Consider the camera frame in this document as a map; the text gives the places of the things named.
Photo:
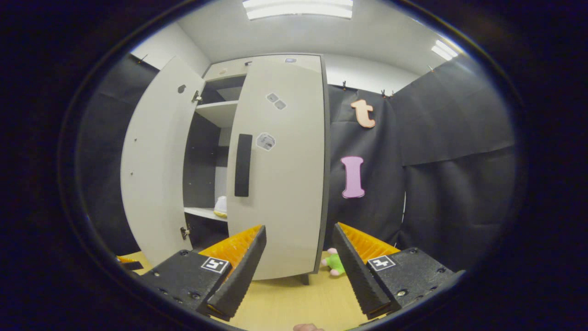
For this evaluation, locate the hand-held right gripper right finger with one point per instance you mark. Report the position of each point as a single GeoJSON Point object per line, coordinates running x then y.
{"type": "Point", "coordinates": [358, 276]}

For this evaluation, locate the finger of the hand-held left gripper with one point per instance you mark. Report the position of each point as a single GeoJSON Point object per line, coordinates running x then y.
{"type": "Point", "coordinates": [132, 265]}

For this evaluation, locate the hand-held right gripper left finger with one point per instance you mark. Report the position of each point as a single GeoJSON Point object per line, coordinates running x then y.
{"type": "Point", "coordinates": [241, 276]}

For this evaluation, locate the white shoe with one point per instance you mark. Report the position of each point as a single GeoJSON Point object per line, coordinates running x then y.
{"type": "Point", "coordinates": [221, 207]}

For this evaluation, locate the grey cabinet door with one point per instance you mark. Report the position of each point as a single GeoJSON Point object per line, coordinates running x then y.
{"type": "Point", "coordinates": [156, 174]}
{"type": "Point", "coordinates": [294, 184]}

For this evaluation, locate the grey shoe cabinet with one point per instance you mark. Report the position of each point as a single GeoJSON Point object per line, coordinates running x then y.
{"type": "Point", "coordinates": [202, 151]}

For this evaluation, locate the grey cabinet drawer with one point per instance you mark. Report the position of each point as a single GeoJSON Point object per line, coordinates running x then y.
{"type": "Point", "coordinates": [234, 69]}

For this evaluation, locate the pink green plush toy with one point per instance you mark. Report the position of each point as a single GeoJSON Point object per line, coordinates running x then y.
{"type": "Point", "coordinates": [335, 263]}

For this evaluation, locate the black backdrop cloth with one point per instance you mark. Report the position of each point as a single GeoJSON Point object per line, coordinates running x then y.
{"type": "Point", "coordinates": [450, 193]}
{"type": "Point", "coordinates": [105, 147]}

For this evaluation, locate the ceiling light panel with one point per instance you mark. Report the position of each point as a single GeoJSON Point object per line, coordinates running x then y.
{"type": "Point", "coordinates": [444, 49]}
{"type": "Point", "coordinates": [298, 9]}

